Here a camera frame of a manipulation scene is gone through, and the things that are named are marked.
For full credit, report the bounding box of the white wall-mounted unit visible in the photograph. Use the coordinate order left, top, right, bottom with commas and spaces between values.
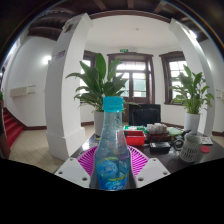
9, 84, 36, 98

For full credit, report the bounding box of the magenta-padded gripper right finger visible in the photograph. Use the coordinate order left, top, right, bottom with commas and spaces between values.
127, 145, 172, 189

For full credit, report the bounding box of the white ribbed mug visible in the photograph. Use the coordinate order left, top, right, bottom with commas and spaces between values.
173, 133, 204, 164

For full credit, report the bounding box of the dark wooden framed window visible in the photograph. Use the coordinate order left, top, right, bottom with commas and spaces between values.
159, 50, 188, 106

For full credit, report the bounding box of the small leafy plant white pot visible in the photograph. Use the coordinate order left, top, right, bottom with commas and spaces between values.
169, 64, 215, 135

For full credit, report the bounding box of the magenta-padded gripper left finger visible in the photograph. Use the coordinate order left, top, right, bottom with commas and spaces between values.
54, 145, 100, 190

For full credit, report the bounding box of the black rectangular box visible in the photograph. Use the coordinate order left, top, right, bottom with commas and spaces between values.
148, 141, 172, 155

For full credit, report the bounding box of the black office chair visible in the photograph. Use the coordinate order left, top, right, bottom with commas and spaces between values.
128, 103, 162, 127

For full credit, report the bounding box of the brown basket with white items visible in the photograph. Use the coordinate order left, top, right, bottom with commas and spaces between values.
145, 122, 173, 143

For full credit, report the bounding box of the large leafy plant white pot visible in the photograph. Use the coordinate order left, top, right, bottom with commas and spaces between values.
65, 53, 130, 137

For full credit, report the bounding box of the red plastic box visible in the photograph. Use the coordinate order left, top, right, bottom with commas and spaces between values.
123, 129, 147, 147

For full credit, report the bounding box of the red carpeted staircase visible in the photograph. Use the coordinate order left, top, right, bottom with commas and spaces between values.
2, 108, 25, 148

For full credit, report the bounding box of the green packet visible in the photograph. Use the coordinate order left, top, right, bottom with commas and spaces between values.
166, 126, 185, 138

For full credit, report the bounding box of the clear blue-capped drink bottle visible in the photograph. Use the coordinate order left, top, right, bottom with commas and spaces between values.
93, 96, 132, 192

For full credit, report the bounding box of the dark wooden glazed door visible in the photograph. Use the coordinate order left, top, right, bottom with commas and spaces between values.
106, 51, 156, 123

